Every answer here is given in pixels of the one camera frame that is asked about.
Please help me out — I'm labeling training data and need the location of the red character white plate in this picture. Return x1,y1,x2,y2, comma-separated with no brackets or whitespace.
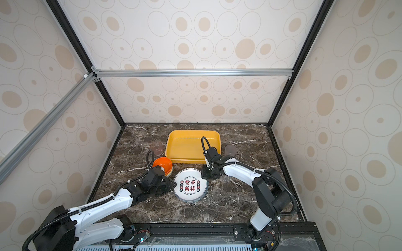
174,168,208,203

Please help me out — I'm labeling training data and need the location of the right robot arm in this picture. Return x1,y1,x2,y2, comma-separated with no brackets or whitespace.
201,146,297,235

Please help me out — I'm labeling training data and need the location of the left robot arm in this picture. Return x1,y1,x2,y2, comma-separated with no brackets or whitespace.
22,166,177,251

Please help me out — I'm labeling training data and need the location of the yellow plastic bin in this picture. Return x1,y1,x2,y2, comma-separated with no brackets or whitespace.
165,130,222,164

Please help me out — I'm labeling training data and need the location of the white bowl stack bottom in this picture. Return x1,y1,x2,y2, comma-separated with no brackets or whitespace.
165,169,173,177

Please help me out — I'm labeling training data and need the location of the orange plastic bowl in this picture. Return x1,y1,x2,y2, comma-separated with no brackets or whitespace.
153,157,173,173

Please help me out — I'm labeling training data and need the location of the grey translucent cup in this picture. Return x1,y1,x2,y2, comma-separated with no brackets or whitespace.
225,145,237,158

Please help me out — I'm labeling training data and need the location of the pink translucent cup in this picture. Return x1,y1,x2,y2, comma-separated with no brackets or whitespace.
152,142,165,156

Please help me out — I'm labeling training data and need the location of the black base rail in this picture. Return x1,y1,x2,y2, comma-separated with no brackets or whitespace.
78,222,327,251

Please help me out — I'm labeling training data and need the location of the horizontal aluminium rail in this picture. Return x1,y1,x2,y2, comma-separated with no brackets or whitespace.
95,69,293,77

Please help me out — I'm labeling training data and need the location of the left diagonal aluminium rail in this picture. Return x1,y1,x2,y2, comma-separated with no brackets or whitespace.
1,73,95,183

